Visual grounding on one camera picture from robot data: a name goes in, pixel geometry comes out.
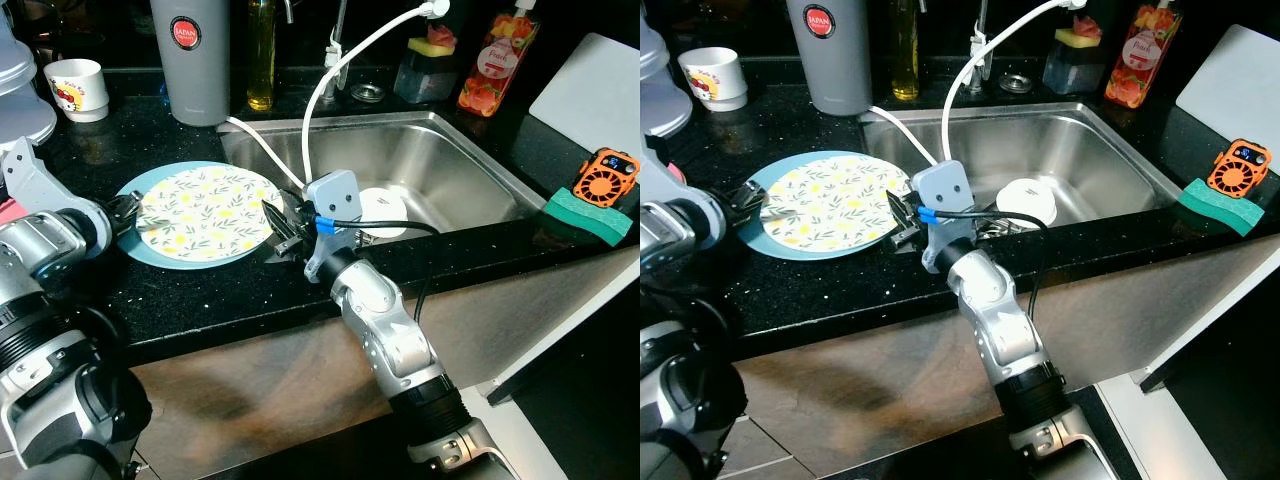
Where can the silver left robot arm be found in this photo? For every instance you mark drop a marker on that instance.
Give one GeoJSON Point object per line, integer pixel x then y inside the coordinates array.
{"type": "Point", "coordinates": [675, 330]}
{"type": "Point", "coordinates": [40, 300]}

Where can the green sponge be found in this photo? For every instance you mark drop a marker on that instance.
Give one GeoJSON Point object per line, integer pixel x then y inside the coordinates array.
{"type": "Point", "coordinates": [1218, 205]}
{"type": "Point", "coordinates": [585, 215]}

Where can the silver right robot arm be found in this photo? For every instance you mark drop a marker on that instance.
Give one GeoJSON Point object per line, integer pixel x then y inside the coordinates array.
{"type": "Point", "coordinates": [395, 340]}
{"type": "Point", "coordinates": [1010, 330]}

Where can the peach dish soap bottle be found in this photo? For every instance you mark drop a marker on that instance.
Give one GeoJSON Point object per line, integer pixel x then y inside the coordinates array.
{"type": "Point", "coordinates": [1142, 55]}
{"type": "Point", "coordinates": [498, 65]}

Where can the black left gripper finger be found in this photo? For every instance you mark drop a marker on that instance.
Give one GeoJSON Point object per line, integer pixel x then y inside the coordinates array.
{"type": "Point", "coordinates": [755, 207]}
{"type": "Point", "coordinates": [135, 220]}
{"type": "Point", "coordinates": [754, 190]}
{"type": "Point", "coordinates": [133, 203]}

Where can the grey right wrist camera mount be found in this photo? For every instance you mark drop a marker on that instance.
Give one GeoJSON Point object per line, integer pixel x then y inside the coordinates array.
{"type": "Point", "coordinates": [945, 195]}
{"type": "Point", "coordinates": [332, 205]}

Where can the white cartoon print mug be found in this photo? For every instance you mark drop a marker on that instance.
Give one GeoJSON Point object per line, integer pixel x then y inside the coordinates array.
{"type": "Point", "coordinates": [713, 80]}
{"type": "Point", "coordinates": [78, 90]}

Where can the small white bowl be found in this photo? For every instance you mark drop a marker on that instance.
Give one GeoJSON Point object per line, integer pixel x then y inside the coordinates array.
{"type": "Point", "coordinates": [1030, 198]}
{"type": "Point", "coordinates": [385, 210]}

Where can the white cutting board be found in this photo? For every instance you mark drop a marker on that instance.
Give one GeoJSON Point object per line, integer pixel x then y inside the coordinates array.
{"type": "Point", "coordinates": [1235, 85]}
{"type": "Point", "coordinates": [590, 95]}

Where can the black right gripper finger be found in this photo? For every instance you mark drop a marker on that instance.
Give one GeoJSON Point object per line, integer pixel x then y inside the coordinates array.
{"type": "Point", "coordinates": [906, 235]}
{"type": "Point", "coordinates": [284, 247]}
{"type": "Point", "coordinates": [900, 205]}
{"type": "Point", "coordinates": [278, 217]}

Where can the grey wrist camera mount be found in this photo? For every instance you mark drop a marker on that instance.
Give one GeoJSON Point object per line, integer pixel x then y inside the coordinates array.
{"type": "Point", "coordinates": [28, 180]}
{"type": "Point", "coordinates": [945, 195]}
{"type": "Point", "coordinates": [332, 205]}

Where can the floral lemon print plate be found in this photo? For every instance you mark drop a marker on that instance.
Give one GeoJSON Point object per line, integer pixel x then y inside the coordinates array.
{"type": "Point", "coordinates": [835, 202]}
{"type": "Point", "coordinates": [205, 212]}

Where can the round metal sink hole cover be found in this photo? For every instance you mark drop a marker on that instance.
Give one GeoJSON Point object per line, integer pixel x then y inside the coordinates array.
{"type": "Point", "coordinates": [367, 92]}
{"type": "Point", "coordinates": [1015, 82]}

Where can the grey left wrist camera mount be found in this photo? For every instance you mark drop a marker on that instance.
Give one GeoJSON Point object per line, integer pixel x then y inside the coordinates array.
{"type": "Point", "coordinates": [28, 180]}

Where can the grey thermos with red label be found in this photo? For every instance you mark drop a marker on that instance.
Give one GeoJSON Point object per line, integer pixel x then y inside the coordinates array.
{"type": "Point", "coordinates": [828, 60]}
{"type": "Point", "coordinates": [192, 70]}

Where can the yellow oil bottle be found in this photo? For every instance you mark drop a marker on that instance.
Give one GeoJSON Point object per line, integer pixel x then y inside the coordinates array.
{"type": "Point", "coordinates": [261, 70]}
{"type": "Point", "coordinates": [905, 60]}

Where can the red round plate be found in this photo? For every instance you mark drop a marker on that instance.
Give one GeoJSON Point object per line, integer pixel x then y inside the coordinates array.
{"type": "Point", "coordinates": [5, 211]}

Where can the stacked clear plastic containers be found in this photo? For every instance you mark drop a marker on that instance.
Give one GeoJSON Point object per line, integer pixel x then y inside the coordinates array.
{"type": "Point", "coordinates": [660, 90]}
{"type": "Point", "coordinates": [20, 90]}

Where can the sponge holder with yellow sponge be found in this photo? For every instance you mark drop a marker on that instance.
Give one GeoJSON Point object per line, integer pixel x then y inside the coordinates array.
{"type": "Point", "coordinates": [425, 65]}
{"type": "Point", "coordinates": [1075, 55]}

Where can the stainless steel sink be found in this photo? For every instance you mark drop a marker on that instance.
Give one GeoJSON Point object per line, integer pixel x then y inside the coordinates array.
{"type": "Point", "coordinates": [440, 165]}
{"type": "Point", "coordinates": [1090, 150]}

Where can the metal sink faucet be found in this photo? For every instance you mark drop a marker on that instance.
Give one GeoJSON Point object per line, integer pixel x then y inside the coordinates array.
{"type": "Point", "coordinates": [982, 50]}
{"type": "Point", "coordinates": [335, 60]}

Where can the orange handheld fan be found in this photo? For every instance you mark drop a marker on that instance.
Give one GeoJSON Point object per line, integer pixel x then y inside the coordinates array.
{"type": "Point", "coordinates": [1240, 168]}
{"type": "Point", "coordinates": [605, 178]}

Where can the brown cabinet front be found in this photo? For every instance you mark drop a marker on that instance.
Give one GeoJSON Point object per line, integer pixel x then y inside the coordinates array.
{"type": "Point", "coordinates": [300, 390]}
{"type": "Point", "coordinates": [860, 400]}

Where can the light blue plate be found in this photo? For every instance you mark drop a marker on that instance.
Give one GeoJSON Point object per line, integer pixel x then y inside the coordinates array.
{"type": "Point", "coordinates": [760, 235]}
{"type": "Point", "coordinates": [140, 250]}

